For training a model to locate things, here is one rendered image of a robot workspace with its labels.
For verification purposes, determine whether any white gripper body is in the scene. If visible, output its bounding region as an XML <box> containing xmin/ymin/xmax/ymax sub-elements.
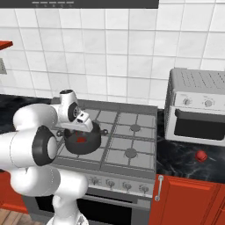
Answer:
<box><xmin>73</xmin><ymin>116</ymin><xmax>95</xmax><ymax>132</ymax></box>

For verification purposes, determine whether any red bell pepper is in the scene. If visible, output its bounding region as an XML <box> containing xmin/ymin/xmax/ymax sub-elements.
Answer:
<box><xmin>195</xmin><ymin>150</ymin><xmax>208</xmax><ymax>163</ymax></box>
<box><xmin>76</xmin><ymin>131</ymin><xmax>88</xmax><ymax>144</ymax></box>

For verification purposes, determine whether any dark grey cooking pot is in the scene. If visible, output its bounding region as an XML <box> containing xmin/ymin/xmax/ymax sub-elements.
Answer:
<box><xmin>56</xmin><ymin>120</ymin><xmax>109</xmax><ymax>156</ymax></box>

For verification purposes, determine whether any grey gas hob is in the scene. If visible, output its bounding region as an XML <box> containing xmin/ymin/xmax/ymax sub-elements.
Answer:
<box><xmin>50</xmin><ymin>98</ymin><xmax>159</xmax><ymax>180</ymax></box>

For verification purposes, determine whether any grey stove knob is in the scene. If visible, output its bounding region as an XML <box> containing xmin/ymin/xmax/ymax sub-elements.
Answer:
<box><xmin>105</xmin><ymin>178</ymin><xmax>116</xmax><ymax>189</ymax></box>
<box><xmin>89</xmin><ymin>176</ymin><xmax>100</xmax><ymax>186</ymax></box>
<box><xmin>138</xmin><ymin>184</ymin><xmax>150</xmax><ymax>195</ymax></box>
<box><xmin>121</xmin><ymin>181</ymin><xmax>133</xmax><ymax>192</ymax></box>

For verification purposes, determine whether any red cupboard door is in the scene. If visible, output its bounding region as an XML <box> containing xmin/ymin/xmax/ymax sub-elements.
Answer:
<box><xmin>149</xmin><ymin>173</ymin><xmax>221</xmax><ymax>225</ymax></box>
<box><xmin>205</xmin><ymin>187</ymin><xmax>225</xmax><ymax>225</ymax></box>
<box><xmin>0</xmin><ymin>169</ymin><xmax>30</xmax><ymax>214</ymax></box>

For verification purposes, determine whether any black toaster oven door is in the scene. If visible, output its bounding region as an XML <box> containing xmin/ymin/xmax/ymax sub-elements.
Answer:
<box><xmin>173</xmin><ymin>107</ymin><xmax>225</xmax><ymax>142</ymax></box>

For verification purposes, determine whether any grey toaster oven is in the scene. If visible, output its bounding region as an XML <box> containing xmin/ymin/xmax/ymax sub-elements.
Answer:
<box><xmin>163</xmin><ymin>67</ymin><xmax>225</xmax><ymax>148</ymax></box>

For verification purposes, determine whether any dark grey range hood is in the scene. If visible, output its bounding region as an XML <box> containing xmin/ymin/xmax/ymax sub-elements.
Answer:
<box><xmin>0</xmin><ymin>0</ymin><xmax>160</xmax><ymax>10</ymax></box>

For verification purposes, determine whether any grey oven door handle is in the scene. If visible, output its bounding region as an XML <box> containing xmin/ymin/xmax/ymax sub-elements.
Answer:
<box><xmin>78</xmin><ymin>194</ymin><xmax>139</xmax><ymax>207</ymax></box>

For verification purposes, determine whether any silver cupboard handle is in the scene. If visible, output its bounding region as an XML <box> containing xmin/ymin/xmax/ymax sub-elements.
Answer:
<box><xmin>155</xmin><ymin>175</ymin><xmax>164</xmax><ymax>203</ymax></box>

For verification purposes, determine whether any grey wall socket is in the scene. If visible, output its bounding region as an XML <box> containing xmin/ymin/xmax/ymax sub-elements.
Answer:
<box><xmin>0</xmin><ymin>57</ymin><xmax>8</xmax><ymax>76</ymax></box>

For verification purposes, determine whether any red wall shelf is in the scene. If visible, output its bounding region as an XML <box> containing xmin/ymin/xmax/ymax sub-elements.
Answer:
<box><xmin>0</xmin><ymin>40</ymin><xmax>14</xmax><ymax>51</ymax></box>

